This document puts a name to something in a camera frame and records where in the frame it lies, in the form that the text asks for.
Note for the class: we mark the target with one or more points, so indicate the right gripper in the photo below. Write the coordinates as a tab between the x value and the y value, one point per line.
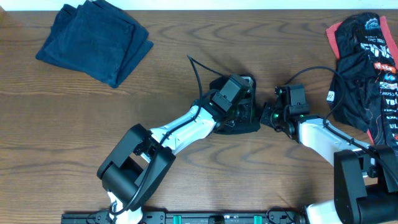
264	118

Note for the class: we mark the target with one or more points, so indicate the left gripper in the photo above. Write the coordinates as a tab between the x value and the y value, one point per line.
248	119

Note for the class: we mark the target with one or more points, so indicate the black t-shirt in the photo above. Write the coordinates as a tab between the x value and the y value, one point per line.
252	82

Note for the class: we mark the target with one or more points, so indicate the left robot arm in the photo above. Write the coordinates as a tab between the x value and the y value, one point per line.
139	162

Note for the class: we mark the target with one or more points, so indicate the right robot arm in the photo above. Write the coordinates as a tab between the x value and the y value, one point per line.
365	176

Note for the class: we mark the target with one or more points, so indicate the black printed jersey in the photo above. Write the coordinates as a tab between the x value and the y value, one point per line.
370	62

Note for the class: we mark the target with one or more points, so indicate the folded navy blue cloth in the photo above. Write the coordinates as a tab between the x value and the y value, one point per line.
98	39

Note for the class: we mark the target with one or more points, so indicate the black mounting rail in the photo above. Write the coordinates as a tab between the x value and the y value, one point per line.
271	217

